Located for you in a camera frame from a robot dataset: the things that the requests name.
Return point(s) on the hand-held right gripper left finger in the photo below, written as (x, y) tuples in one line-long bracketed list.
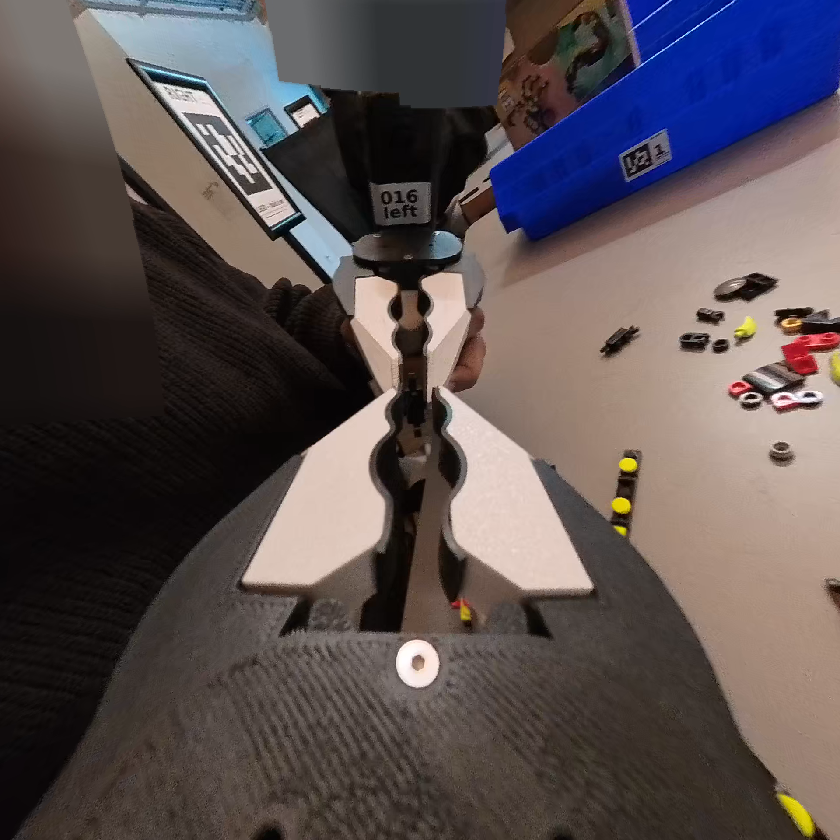
[(315, 518)]

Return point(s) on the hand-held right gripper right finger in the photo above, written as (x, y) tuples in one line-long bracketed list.
[(518, 518)]

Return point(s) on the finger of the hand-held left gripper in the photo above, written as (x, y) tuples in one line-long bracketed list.
[(374, 321), (453, 315)]

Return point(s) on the black lego clip bar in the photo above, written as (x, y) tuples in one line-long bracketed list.
[(413, 407)]

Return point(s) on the black yellow lego spider model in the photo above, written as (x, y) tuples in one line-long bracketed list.
[(628, 466)]

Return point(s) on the person's left forearm black sleeve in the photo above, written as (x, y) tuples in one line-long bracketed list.
[(315, 341)]

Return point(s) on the small black lego piece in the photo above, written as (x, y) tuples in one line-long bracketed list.
[(619, 340)]

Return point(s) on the printed cardboard lego box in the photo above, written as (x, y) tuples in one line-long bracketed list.
[(571, 59)]

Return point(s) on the grey round lego stud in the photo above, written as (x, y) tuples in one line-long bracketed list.
[(781, 453)]

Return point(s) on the pile of loose lego pieces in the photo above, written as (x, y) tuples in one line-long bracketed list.
[(781, 374)]

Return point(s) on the person's left hand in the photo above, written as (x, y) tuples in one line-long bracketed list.
[(472, 354)]

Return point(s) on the black office chair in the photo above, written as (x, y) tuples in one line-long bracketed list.
[(315, 170)]

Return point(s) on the small framed white sign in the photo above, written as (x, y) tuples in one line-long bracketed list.
[(303, 113)]

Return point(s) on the small framed teal picture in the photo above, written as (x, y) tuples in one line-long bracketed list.
[(266, 126)]

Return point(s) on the blue plastic bin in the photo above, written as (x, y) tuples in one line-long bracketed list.
[(689, 98)]

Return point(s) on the framed wall poster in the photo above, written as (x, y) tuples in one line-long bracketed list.
[(216, 144)]

